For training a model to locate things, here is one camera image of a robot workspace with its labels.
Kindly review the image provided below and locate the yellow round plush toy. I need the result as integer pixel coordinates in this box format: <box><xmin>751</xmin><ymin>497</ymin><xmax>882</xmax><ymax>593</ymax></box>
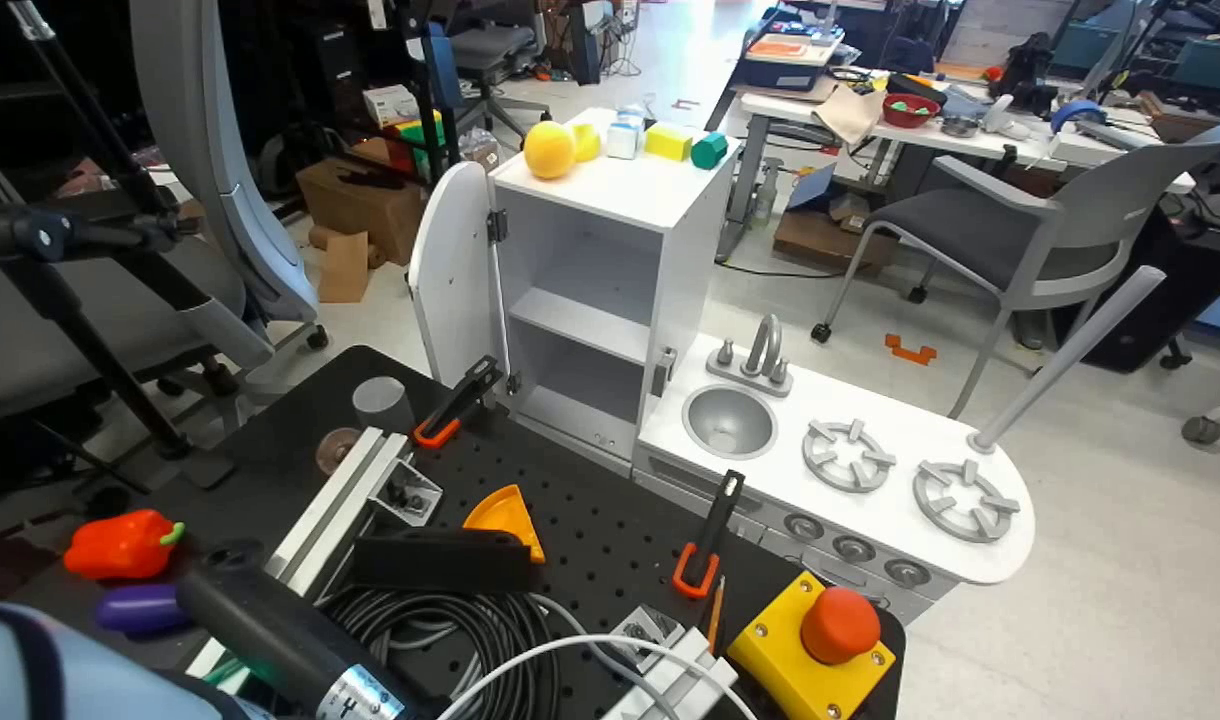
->
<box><xmin>522</xmin><ymin>120</ymin><xmax>577</xmax><ymax>181</ymax></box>

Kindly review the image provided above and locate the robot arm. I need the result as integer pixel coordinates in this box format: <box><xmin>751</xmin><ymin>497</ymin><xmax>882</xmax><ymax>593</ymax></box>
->
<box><xmin>0</xmin><ymin>574</ymin><xmax>432</xmax><ymax>720</ymax></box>

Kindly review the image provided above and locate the white toy kitchen cabinet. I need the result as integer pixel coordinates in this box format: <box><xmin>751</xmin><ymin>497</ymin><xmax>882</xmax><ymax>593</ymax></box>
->
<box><xmin>408</xmin><ymin>156</ymin><xmax>732</xmax><ymax>470</ymax></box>

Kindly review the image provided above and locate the grey toy sink basin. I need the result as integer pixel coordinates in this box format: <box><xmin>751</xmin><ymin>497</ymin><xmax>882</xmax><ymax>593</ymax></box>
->
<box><xmin>683</xmin><ymin>389</ymin><xmax>774</xmax><ymax>458</ymax></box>

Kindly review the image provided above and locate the grey toy faucet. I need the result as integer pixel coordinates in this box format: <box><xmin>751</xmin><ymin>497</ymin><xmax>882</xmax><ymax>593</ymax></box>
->
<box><xmin>709</xmin><ymin>317</ymin><xmax>790</xmax><ymax>397</ymax></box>

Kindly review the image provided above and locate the small yellow plush toy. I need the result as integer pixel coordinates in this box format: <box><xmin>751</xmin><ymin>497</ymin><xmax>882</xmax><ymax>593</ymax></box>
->
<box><xmin>572</xmin><ymin>125</ymin><xmax>604</xmax><ymax>164</ymax></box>

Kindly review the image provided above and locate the yellow block toy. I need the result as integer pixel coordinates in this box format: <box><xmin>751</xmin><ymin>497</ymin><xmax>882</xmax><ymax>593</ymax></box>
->
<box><xmin>643</xmin><ymin>125</ymin><xmax>693</xmax><ymax>160</ymax></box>

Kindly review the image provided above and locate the milk carton toy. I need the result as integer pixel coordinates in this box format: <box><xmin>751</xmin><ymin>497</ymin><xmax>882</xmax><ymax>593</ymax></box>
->
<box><xmin>604</xmin><ymin>103</ymin><xmax>643</xmax><ymax>160</ymax></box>

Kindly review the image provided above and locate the green cylinder toy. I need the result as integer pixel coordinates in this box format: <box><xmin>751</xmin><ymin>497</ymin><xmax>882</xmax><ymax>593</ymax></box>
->
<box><xmin>693</xmin><ymin>132</ymin><xmax>728</xmax><ymax>169</ymax></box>

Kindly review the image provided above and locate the white toy stove counter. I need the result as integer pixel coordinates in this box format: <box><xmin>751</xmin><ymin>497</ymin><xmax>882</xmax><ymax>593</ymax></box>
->
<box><xmin>635</xmin><ymin>335</ymin><xmax>1036</xmax><ymax>623</ymax></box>

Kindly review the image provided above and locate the red toy bell pepper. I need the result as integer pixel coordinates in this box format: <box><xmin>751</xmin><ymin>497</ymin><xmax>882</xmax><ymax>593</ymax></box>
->
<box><xmin>62</xmin><ymin>510</ymin><xmax>187</xmax><ymax>580</ymax></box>

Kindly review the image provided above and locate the purple toy eggplant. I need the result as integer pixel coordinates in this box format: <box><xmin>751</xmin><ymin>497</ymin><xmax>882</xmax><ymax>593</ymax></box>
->
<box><xmin>94</xmin><ymin>586</ymin><xmax>187</xmax><ymax>636</ymax></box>

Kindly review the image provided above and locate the orange black clamp left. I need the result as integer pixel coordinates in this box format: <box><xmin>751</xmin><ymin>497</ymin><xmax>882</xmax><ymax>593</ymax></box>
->
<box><xmin>413</xmin><ymin>357</ymin><xmax>502</xmax><ymax>454</ymax></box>

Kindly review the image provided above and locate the orange black clamp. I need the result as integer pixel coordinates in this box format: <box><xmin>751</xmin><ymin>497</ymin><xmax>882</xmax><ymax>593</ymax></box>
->
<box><xmin>670</xmin><ymin>470</ymin><xmax>743</xmax><ymax>600</ymax></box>
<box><xmin>413</xmin><ymin>357</ymin><xmax>502</xmax><ymax>454</ymax></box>

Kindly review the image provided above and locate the orange triangular wedge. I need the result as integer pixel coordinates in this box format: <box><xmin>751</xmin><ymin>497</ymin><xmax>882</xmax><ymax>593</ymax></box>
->
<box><xmin>461</xmin><ymin>484</ymin><xmax>548</xmax><ymax>565</ymax></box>

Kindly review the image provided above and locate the orange black clamp right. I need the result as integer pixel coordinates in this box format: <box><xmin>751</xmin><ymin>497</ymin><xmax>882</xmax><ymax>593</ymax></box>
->
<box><xmin>670</xmin><ymin>470</ymin><xmax>743</xmax><ymax>600</ymax></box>

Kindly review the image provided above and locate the grey left burner grate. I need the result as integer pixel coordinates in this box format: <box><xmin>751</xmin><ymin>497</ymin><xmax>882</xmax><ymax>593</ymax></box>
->
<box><xmin>799</xmin><ymin>422</ymin><xmax>897</xmax><ymax>497</ymax></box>

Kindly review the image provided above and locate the grey burner grate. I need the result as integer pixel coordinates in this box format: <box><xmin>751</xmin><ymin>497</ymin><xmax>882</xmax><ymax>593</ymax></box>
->
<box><xmin>911</xmin><ymin>459</ymin><xmax>1019</xmax><ymax>545</ymax></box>
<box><xmin>799</xmin><ymin>422</ymin><xmax>897</xmax><ymax>497</ymax></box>

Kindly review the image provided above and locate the cardboard box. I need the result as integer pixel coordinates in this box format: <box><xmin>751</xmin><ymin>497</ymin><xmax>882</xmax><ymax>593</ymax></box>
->
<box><xmin>296</xmin><ymin>136</ymin><xmax>422</xmax><ymax>264</ymax></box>

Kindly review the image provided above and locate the yellow emergency stop box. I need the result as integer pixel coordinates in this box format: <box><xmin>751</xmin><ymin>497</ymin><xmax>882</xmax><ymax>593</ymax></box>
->
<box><xmin>728</xmin><ymin>574</ymin><xmax>897</xmax><ymax>720</ymax></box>

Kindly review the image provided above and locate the cluttered white desk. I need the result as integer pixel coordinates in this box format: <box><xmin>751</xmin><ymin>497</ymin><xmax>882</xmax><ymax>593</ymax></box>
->
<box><xmin>717</xmin><ymin>82</ymin><xmax>1161</xmax><ymax>259</ymax></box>

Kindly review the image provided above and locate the grey right burner grate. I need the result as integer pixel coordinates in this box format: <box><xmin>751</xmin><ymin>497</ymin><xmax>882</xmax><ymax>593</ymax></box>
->
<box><xmin>911</xmin><ymin>459</ymin><xmax>1019</xmax><ymax>545</ymax></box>

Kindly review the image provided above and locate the red bowl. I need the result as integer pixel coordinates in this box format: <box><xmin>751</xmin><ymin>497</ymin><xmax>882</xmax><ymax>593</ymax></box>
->
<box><xmin>882</xmin><ymin>93</ymin><xmax>945</xmax><ymax>129</ymax></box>

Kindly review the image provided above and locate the grey office chair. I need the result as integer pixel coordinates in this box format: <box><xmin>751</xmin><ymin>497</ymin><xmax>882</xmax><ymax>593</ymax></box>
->
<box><xmin>811</xmin><ymin>125</ymin><xmax>1220</xmax><ymax>418</ymax></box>

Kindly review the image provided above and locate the aluminium extrusion rail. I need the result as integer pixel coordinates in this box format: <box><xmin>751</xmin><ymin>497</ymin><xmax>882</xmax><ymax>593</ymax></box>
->
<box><xmin>262</xmin><ymin>427</ymin><xmax>402</xmax><ymax>597</ymax></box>

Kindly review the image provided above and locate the white cable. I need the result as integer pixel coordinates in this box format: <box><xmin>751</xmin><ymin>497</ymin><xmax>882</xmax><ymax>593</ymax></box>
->
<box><xmin>434</xmin><ymin>630</ymin><xmax>759</xmax><ymax>720</ymax></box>

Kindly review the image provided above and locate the orange bracket on floor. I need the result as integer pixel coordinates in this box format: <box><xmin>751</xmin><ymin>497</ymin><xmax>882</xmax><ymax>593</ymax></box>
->
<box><xmin>882</xmin><ymin>332</ymin><xmax>939</xmax><ymax>368</ymax></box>

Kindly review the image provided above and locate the black coiled cable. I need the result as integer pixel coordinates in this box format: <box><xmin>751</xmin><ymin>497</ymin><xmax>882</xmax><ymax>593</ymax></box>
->
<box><xmin>321</xmin><ymin>586</ymin><xmax>560</xmax><ymax>720</ymax></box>

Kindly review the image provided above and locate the black camera tripod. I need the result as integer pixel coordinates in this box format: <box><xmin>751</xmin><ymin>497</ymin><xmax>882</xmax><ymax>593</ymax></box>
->
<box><xmin>0</xmin><ymin>0</ymin><xmax>248</xmax><ymax>458</ymax></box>

